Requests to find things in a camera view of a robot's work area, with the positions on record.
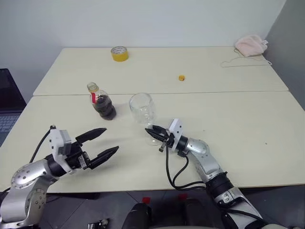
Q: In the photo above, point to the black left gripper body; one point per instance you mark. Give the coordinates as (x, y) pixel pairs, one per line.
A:
(77, 159)

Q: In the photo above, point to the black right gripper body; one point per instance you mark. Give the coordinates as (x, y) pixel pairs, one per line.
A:
(169, 140)

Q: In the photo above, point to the yellow tape roll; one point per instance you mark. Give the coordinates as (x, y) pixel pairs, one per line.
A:
(119, 56)

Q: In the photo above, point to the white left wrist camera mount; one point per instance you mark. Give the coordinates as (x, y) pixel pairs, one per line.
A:
(56, 143)

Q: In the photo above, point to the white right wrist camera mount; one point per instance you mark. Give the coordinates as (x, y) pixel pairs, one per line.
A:
(176, 127)

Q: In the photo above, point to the pink fluffy cloth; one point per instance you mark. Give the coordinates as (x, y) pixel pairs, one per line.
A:
(250, 45)

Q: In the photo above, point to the cola bottle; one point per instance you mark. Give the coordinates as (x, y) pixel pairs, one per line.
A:
(104, 107)

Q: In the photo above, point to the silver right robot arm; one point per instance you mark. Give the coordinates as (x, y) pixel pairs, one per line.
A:
(209, 162)

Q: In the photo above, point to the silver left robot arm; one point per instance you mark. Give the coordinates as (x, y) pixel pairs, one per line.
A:
(26, 176)

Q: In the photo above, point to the black laptop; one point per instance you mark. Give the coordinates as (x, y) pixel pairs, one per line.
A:
(9, 95)

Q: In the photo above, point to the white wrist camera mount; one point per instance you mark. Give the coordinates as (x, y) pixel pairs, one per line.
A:
(176, 127)
(56, 143)

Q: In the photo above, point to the clear glass cup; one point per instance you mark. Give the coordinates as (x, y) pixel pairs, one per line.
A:
(143, 107)

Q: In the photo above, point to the dark rounded shape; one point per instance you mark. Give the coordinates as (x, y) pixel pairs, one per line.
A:
(139, 215)

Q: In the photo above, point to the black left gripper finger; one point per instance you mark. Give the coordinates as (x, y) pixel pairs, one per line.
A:
(104, 155)
(91, 134)

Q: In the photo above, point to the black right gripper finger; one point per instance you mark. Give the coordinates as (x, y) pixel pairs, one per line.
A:
(156, 130)
(156, 138)

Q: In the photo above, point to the yellow bottle cap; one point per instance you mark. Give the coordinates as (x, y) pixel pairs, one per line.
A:
(181, 78)

